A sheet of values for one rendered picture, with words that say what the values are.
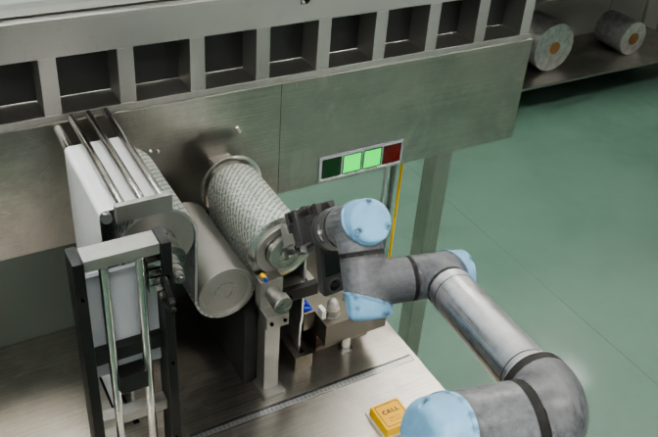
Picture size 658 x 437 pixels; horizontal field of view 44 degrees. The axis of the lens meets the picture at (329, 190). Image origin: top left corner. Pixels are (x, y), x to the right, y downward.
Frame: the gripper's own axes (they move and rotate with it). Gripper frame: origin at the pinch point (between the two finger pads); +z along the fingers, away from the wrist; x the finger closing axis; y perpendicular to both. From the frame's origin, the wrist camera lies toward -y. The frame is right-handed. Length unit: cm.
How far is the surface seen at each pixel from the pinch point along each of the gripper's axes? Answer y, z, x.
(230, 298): -6.1, 10.3, 11.7
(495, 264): -34, 158, -159
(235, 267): -0.2, 6.0, 10.4
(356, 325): -20.5, 17.7, -17.4
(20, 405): -17, 38, 53
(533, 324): -59, 128, -147
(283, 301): -9.1, 1.6, 4.2
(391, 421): -40.1, 6.2, -13.9
